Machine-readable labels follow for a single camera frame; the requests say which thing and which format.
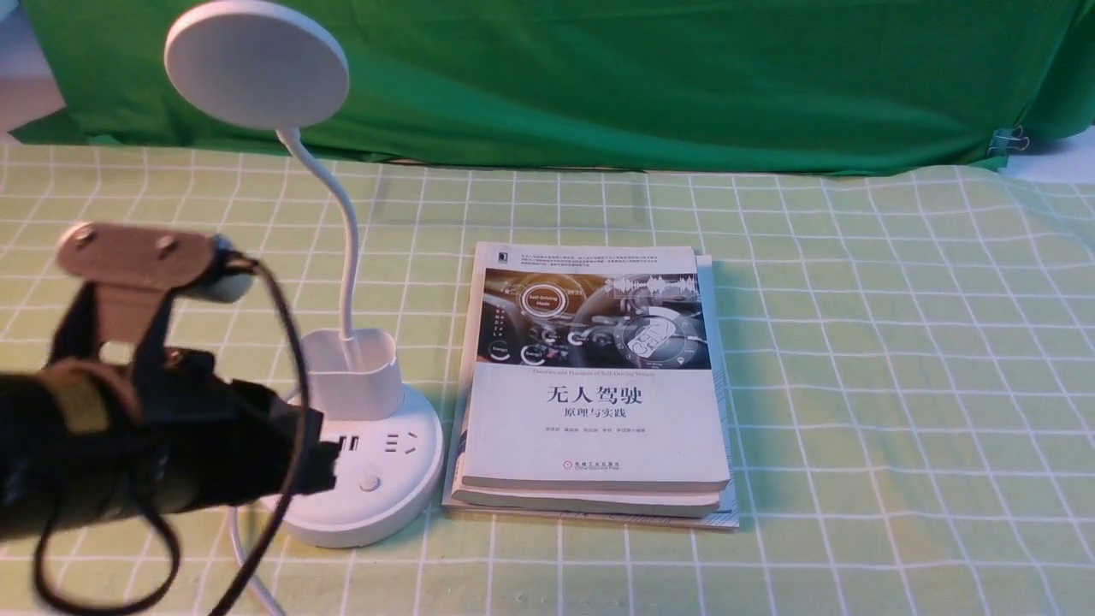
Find middle book under top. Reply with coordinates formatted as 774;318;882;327
443;456;738;518

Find top book with white cover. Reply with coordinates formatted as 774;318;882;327
461;241;731;493

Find white lamp power cable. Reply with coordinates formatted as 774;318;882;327
228;505;287;616

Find black camera cable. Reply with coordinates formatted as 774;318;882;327
33;254;311;616

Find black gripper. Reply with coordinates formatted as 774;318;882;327
128;347;341;514

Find wrist camera on tan bracket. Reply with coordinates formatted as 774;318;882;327
47;222;253;368

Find metal binder clip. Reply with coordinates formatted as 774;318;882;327
986;126;1030;156

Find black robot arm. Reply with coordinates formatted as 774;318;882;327
1;348;341;541

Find green backdrop cloth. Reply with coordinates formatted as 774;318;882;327
10;0;1095;177

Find white desk lamp with socket base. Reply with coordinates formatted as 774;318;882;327
163;1;443;548

